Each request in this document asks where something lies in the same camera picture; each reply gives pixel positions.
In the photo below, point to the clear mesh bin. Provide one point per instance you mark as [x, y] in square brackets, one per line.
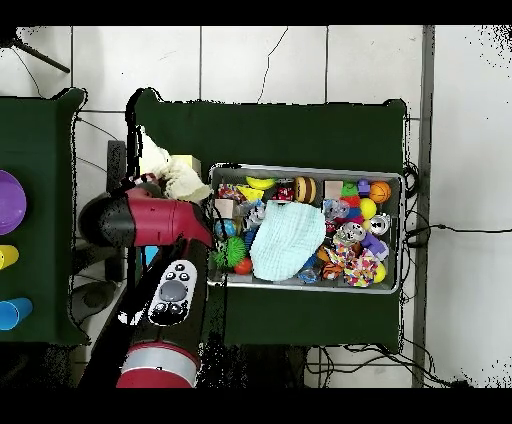
[304, 169]

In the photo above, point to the green spiky ball with eyes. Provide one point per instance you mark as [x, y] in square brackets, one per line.
[232, 252]

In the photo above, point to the yellow cheese wedge toy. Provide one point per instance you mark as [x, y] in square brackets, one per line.
[250, 194]

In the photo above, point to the dark green tablecloth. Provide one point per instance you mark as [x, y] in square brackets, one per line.
[280, 128]

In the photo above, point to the wooden box with three holes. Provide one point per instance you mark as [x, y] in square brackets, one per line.
[189, 162]

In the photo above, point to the blue cup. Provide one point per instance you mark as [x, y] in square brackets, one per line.
[14, 314]

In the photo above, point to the yellow cup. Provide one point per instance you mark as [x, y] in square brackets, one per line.
[8, 257]

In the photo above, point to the mint green muslin cloth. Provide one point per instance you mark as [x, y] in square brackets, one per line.
[284, 240]

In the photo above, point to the red ball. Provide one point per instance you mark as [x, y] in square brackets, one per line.
[243, 266]

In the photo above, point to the black tripod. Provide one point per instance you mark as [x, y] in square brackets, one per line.
[10, 37]

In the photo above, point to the purple plate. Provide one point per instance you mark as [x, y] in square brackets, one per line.
[10, 202]

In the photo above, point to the plain wooden block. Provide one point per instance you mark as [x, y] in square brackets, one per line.
[225, 208]

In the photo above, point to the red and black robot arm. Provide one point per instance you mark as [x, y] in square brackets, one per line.
[160, 220]

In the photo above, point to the cream muslin cloth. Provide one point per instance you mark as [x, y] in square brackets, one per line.
[184, 184]

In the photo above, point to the dark green side table cloth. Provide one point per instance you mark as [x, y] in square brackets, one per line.
[48, 160]

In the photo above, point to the blue globe ball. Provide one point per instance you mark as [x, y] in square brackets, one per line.
[227, 229]

